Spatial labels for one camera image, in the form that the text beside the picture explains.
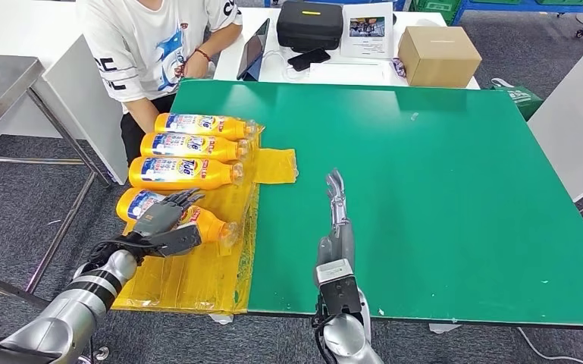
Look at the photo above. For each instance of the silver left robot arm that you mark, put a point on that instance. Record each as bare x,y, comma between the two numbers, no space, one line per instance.
80,301

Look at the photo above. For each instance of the brown cardboard box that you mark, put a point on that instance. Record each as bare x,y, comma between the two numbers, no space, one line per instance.
439,59

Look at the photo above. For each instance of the orange detergent bottle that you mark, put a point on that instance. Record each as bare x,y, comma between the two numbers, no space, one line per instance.
210,226
221,152
226,131
170,182

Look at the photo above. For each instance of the yellow taped cardboard sheet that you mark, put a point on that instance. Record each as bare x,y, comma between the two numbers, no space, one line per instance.
205,281

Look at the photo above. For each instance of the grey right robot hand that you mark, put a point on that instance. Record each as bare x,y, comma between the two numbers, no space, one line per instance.
336,246

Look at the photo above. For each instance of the chrome caster bracket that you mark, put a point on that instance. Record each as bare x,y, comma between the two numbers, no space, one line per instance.
101,353

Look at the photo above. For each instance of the printed paper sign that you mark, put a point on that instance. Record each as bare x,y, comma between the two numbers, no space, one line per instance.
369,48

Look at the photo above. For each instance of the black zip case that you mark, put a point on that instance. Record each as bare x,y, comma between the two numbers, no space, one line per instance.
310,27

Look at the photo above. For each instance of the person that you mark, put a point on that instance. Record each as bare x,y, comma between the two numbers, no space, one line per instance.
135,50

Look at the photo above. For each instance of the white side table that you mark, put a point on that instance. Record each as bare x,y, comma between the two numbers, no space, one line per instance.
580,128

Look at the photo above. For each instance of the green plastic crate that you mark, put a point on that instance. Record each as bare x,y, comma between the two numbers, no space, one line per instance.
437,7

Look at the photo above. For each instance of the blue metal rack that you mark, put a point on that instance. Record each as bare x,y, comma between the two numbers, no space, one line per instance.
522,7

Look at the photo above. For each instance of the white desk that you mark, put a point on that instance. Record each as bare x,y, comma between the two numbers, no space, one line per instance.
230,60

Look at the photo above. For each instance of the dark tablet on stand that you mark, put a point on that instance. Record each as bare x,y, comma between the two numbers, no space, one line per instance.
253,48

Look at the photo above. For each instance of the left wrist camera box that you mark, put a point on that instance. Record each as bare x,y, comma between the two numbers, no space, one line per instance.
178,243

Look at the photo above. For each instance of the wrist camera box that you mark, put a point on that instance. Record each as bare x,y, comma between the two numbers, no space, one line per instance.
339,289
178,243

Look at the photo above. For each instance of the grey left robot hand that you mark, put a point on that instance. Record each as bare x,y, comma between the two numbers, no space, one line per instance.
160,218

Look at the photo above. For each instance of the green shopping bag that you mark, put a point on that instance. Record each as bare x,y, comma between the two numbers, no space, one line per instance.
519,99

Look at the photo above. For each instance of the small purple packet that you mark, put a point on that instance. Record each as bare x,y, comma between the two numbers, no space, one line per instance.
399,67

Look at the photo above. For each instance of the black smartphone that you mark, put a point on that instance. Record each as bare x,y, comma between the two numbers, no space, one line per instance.
309,59

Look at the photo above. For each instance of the steel table with legs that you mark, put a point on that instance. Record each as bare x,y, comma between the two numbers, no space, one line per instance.
0,85

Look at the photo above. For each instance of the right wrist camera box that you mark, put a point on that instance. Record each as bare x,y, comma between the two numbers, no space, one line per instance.
339,289

